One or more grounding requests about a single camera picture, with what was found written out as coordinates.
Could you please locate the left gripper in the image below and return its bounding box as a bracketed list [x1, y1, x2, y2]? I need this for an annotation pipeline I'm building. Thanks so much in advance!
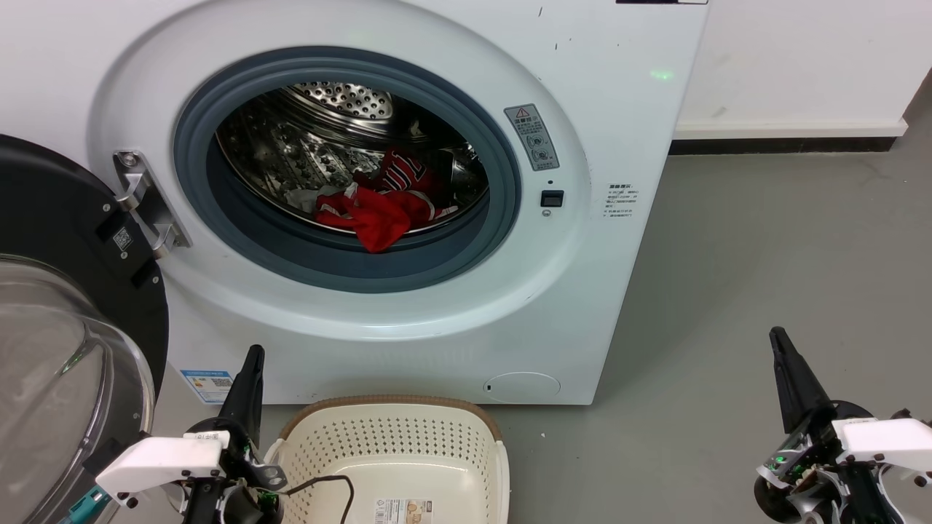
[182, 344, 287, 524]

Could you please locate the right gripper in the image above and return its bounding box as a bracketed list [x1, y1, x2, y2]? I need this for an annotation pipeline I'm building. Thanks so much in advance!
[754, 326, 908, 524]

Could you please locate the cream perforated laundry basket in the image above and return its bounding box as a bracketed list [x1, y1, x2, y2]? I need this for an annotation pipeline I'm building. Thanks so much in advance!
[264, 395, 510, 524]

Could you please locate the printed food package label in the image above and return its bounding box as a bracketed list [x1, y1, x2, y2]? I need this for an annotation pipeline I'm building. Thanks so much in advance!
[374, 498, 432, 524]

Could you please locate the stainless steel drum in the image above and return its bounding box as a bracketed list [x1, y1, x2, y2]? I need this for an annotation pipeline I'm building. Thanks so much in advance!
[216, 82, 489, 235]

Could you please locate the washing machine door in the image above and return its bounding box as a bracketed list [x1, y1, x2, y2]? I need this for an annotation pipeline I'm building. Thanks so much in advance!
[0, 135, 170, 524]

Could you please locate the blue white energy label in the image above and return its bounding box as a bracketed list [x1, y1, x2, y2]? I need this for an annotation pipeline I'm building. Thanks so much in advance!
[181, 369, 235, 405]

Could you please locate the white grey cloth piece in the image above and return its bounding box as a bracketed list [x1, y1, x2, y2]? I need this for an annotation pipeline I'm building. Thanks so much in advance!
[283, 183, 359, 213]

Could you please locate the silver metal door hinge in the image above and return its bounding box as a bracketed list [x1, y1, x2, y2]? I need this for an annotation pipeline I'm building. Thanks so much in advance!
[113, 151, 192, 259]

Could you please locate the red sports jersey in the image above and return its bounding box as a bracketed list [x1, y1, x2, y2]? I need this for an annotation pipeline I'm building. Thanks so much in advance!
[315, 149, 459, 254]

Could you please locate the white front-load washing machine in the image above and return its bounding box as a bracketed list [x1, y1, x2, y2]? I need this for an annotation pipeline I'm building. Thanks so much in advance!
[0, 0, 711, 406]

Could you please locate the small printed text sticker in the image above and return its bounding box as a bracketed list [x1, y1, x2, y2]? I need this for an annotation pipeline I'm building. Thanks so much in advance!
[603, 182, 641, 219]

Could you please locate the grey rubber door gasket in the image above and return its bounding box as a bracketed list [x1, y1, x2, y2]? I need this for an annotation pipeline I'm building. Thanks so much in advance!
[173, 47, 522, 293]

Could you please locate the round filter access cover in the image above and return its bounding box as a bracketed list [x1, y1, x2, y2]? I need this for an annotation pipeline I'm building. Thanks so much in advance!
[483, 372, 561, 403]

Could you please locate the red triangle warning sticker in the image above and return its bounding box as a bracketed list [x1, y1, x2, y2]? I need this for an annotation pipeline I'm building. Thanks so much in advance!
[504, 103, 561, 172]

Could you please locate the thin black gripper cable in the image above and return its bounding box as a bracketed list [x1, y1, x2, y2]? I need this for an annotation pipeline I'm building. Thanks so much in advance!
[280, 475, 355, 524]

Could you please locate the black wall baseboard strip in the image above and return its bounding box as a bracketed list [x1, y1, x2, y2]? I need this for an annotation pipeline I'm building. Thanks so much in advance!
[668, 136, 898, 155]

